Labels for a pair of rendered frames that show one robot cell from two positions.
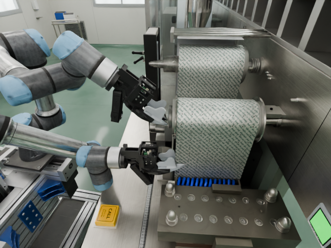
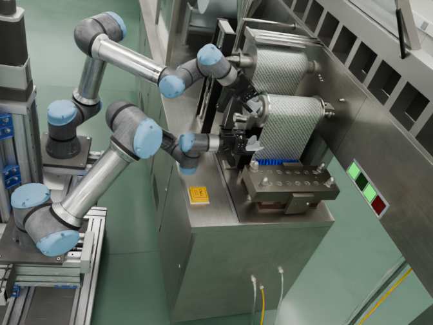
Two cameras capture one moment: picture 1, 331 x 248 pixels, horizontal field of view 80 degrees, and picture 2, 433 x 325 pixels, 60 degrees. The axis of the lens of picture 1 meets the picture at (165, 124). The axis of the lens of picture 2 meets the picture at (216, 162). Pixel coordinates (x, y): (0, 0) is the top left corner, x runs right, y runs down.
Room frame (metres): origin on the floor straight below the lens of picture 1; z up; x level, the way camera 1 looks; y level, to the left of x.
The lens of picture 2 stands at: (-0.62, 0.70, 2.02)
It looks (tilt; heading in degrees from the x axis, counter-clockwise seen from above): 39 degrees down; 332
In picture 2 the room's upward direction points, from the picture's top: 17 degrees clockwise
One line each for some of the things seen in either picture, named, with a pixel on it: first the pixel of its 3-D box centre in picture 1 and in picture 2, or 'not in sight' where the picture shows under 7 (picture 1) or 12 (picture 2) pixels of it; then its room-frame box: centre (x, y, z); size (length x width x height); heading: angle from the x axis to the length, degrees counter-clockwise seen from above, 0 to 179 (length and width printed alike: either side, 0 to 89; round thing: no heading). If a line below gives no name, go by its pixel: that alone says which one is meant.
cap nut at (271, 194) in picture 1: (272, 193); (322, 166); (0.38, -0.34, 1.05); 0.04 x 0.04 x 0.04
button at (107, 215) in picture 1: (107, 215); (198, 194); (0.38, 0.21, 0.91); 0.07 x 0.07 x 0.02; 86
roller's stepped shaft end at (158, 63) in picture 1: (156, 63); (231, 59); (0.78, 0.04, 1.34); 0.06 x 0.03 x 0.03; 86
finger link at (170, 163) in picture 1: (171, 163); (256, 146); (0.45, -0.02, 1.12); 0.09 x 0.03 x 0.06; 85
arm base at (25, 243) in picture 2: not in sight; (35, 226); (0.32, 0.83, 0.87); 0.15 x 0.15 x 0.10
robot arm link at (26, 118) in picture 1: (24, 128); (63, 118); (0.81, 0.73, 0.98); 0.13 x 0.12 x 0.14; 138
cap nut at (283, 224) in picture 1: (284, 223); (331, 181); (0.28, -0.34, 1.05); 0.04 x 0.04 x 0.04
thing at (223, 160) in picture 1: (210, 161); (281, 144); (0.46, -0.15, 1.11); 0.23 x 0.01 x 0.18; 86
